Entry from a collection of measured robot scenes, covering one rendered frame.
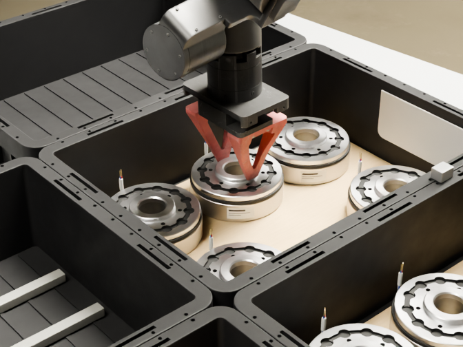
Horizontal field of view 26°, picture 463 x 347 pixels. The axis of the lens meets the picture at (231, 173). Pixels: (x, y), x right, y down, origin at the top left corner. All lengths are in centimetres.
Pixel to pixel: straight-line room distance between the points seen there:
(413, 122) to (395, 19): 246
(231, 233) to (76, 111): 33
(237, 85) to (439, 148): 25
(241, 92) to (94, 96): 35
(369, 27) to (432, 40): 22
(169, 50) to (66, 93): 42
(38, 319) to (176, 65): 27
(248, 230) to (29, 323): 26
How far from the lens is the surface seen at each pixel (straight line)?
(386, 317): 97
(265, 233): 107
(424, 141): 114
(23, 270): 104
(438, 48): 341
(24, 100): 134
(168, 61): 96
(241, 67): 101
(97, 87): 136
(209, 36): 96
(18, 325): 98
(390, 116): 117
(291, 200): 112
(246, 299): 83
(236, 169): 112
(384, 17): 361
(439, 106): 112
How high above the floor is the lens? 146
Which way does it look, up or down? 33 degrees down
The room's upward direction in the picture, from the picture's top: straight up
